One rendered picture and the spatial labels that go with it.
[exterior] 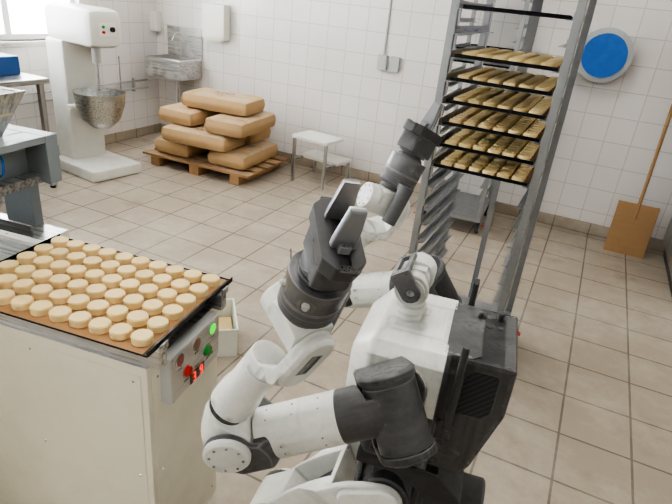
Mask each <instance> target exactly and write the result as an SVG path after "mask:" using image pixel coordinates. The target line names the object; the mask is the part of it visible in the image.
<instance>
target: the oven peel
mask: <svg viewBox="0 0 672 504"><path fill-rule="evenodd" d="M671 117H672V104H671V107H670V110H669V113H668V116H667V119H666V122H665V125H664V128H663V131H662V134H661V137H660V140H659V143H658V145H657V148H656V151H655V154H654V157H653V160H652V163H651V166H650V169H649V172H648V175H647V178H646V181H645V184H644V187H643V190H642V193H641V195H640V198H639V201H638V204H637V203H632V202H627V201H623V200H619V201H618V204H617V208H616V211H615V214H614V217H613V220H612V223H611V226H610V229H609V232H608V235H607V238H606V241H605V244H604V247H603V249H604V250H608V251H612V252H616V253H621V254H625V255H629V256H633V257H637V258H641V259H643V257H644V255H645V252H646V249H647V246H648V243H649V240H650V238H651V235H652V232H653V229H654V226H655V223H656V221H657V218H658V215H659V212H660V208H655V207H651V206H646V205H642V202H643V199H644V196H645V193H646V190H647V187H648V184H649V181H650V179H651V176H652V173H653V170H654V167H655V164H656V161H657V158H658V155H659V152H660V149H661V146H662V143H663V141H664V138H665V135H666V132H667V129H668V126H669V123H670V120H671Z"/></svg>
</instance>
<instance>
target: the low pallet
mask: <svg viewBox="0 0 672 504"><path fill-rule="evenodd" d="M208 153H209V151H207V152H204V153H201V154H198V155H195V156H192V157H189V158H185V157H181V156H176V155H172V154H168V153H164V152H160V151H158V150H156V147H155V148H154V149H149V150H145V151H143V154H148V155H151V164H152V165H157V166H162V165H165V164H168V163H171V162H174V161H177V162H181V163H185V164H189V174H193V175H197V176H199V175H201V174H204V173H206V172H209V171H211V170H214V171H218V172H222V173H226V174H230V177H229V184H233V185H237V186H239V185H241V184H244V183H246V182H248V181H250V180H252V179H254V178H256V177H259V176H261V175H263V174H265V173H267V172H269V171H271V170H274V169H276V168H278V167H280V165H281V163H282V162H286V161H288V160H289V159H290V158H288V157H283V156H279V155H276V156H274V157H272V158H270V159H267V160H265V161H263V162H261V163H259V164H257V165H255V166H252V167H250V168H248V169H246V170H238V169H233V168H229V167H224V166H220V165H215V164H212V163H210V162H209V160H208Z"/></svg>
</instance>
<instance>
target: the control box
mask: <svg viewBox="0 0 672 504"><path fill-rule="evenodd" d="M213 323H215V324H216V329H215V331H214V333H213V334H210V328H211V326H212V324H213ZM198 338H200V339H201V344H200V346H199V348H198V349H197V350H195V349H194V345H195V342H196V340H197V339H198ZM218 344H219V313H216V312H213V311H208V312H207V313H206V314H205V315H204V316H203V317H202V318H201V319H200V320H199V321H198V322H196V323H195V324H194V325H193V326H192V327H191V328H190V329H189V330H188V331H187V332H186V333H185V334H184V335H182V336H181V337H180V338H179V339H178V340H177V341H176V342H175V343H174V344H173V345H172V346H171V347H170V348H168V349H167V364H166V365H165V366H164V367H163V368H161V369H160V384H161V402H162V403H166V404H169V405H172V404H173V403H174V402H175V401H176V400H177V399H178V398H179V397H180V396H181V395H182V393H183V392H184V391H185V390H186V389H187V388H188V387H189V386H190V385H191V384H192V383H193V373H194V372H195V371H196V379H197V378H198V377H199V375H200V365H201V364H203V367H202V366H201V368H203V371H204V369H205V368H206V367H207V366H208V365H209V364H210V363H211V362H212V361H213V359H214V358H215V357H216V356H217V355H218ZM207 345H211V346H212V352H211V354H210V355H209V356H206V355H205V354H204V352H205V348H206V347H207ZM181 355H184V361H183V364H182V365H181V366H180V367H177V360H178V358H179V357H180V356H181ZM188 365H190V366H192V368H193V371H192V374H191V375H190V376H189V377H185V376H184V371H185V369H186V367H187V366H188ZM194 375H195V373H194ZM194 379H195V377H194ZM196 379H195V380H196ZM195 380H194V381H195Z"/></svg>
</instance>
